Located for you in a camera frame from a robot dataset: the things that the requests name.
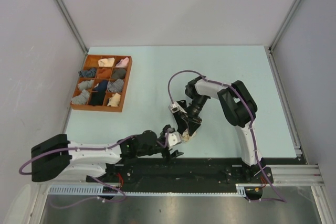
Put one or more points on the beige rolled cloth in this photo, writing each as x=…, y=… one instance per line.
x=114, y=101

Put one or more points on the cream rolled cloth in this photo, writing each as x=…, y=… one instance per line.
x=106, y=62

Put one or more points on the orange rolled cloth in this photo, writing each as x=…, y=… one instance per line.
x=104, y=73

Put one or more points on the left aluminium corner post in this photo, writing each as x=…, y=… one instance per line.
x=71, y=25

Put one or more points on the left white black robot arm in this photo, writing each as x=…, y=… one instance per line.
x=58, y=156

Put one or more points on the aluminium corner post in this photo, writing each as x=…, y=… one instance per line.
x=284, y=25
x=71, y=25

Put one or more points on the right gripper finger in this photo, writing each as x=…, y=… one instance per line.
x=181, y=121
x=192, y=126

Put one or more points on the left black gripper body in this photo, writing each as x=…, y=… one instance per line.
x=165, y=151

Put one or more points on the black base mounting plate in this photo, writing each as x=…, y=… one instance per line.
x=163, y=186

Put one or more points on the grey striped corner cloth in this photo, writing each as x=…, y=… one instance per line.
x=81, y=99

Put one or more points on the orange wooden divided tray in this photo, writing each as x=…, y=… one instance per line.
x=92, y=61

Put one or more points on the grey striped rolled cloth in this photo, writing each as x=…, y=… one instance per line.
x=115, y=86

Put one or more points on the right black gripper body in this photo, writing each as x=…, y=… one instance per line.
x=195, y=108

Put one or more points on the dark grey rolled cloth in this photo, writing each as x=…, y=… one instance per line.
x=119, y=73

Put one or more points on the light grey rolled cloth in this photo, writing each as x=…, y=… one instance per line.
x=84, y=85

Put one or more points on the right aluminium corner post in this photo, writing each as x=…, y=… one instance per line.
x=284, y=25

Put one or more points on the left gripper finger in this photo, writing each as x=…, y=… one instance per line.
x=173, y=155
x=168, y=129

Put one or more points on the navy blue rolled cloth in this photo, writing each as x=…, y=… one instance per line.
x=101, y=86

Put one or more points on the black rolled cloth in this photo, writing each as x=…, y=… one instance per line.
x=97, y=98

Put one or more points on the aluminium frame rail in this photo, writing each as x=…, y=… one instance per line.
x=294, y=172

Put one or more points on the pink white rolled cloth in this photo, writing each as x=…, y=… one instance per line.
x=123, y=63

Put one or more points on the navy striped rolled cloth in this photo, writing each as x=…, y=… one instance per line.
x=88, y=73

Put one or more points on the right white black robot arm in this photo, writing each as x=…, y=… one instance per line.
x=239, y=110

